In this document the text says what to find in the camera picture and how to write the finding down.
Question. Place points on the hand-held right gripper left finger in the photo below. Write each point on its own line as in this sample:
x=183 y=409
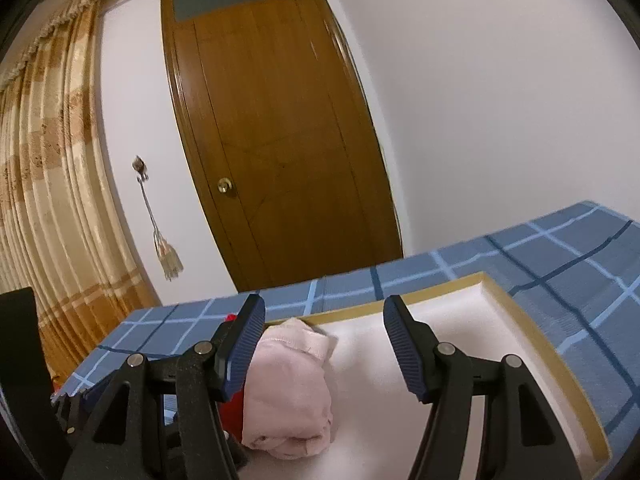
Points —
x=245 y=350

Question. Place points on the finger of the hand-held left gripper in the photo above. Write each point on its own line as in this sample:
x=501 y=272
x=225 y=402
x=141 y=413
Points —
x=67 y=417

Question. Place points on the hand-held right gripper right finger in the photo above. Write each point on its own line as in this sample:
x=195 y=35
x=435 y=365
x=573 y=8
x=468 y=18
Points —
x=407 y=355

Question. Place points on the pale pink underwear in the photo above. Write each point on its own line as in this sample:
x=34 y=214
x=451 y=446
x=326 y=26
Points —
x=290 y=390

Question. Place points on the red lace underwear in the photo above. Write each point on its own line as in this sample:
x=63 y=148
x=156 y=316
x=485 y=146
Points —
x=235 y=412

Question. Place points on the wooden framed white tray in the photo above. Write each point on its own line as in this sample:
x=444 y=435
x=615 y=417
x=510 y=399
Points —
x=370 y=410

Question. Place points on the beige curtain tassel tieback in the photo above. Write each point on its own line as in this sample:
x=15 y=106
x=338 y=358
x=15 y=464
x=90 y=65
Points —
x=169 y=257

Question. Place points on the brass door knob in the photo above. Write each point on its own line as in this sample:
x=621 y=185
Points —
x=225 y=186

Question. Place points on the blue plaid tablecloth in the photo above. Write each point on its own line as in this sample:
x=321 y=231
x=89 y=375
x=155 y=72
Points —
x=550 y=260

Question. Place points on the beige patterned curtain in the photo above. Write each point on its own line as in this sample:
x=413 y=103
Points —
x=50 y=185

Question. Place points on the brown wooden door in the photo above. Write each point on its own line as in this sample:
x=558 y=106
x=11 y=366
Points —
x=280 y=135

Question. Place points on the metal wall hook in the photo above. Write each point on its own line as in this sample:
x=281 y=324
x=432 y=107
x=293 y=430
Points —
x=140 y=166

